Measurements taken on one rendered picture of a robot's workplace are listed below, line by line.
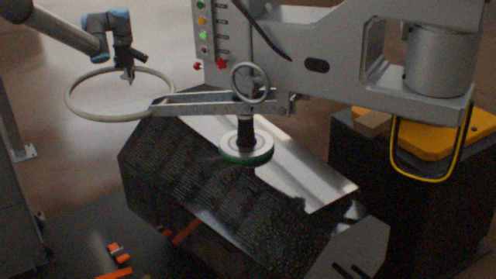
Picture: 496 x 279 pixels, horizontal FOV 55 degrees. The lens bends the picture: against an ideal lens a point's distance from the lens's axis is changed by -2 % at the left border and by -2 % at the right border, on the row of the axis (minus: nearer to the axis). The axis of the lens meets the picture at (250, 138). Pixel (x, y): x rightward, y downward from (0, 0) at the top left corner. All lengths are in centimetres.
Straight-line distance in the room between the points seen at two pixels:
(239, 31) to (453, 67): 65
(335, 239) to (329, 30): 67
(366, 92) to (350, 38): 17
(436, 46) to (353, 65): 24
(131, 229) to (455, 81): 197
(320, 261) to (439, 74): 70
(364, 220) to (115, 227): 159
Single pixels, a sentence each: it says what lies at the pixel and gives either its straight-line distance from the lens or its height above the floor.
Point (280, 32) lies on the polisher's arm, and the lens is 149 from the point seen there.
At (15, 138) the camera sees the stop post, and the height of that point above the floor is 16.
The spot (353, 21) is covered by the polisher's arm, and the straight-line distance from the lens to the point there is 139.
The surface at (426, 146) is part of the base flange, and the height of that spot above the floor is 78.
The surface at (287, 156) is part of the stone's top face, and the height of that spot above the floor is 81.
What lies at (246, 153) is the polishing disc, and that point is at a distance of 183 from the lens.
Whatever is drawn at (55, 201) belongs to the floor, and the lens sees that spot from 319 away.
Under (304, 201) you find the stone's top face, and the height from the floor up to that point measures 81.
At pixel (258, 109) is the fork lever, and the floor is 103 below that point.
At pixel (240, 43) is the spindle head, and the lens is 157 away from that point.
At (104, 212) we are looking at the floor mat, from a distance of 297.
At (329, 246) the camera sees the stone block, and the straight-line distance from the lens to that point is 162.
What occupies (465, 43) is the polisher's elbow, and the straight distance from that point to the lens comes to 137.
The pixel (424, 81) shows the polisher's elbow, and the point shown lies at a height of 127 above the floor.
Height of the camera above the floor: 185
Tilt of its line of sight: 32 degrees down
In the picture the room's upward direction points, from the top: 2 degrees counter-clockwise
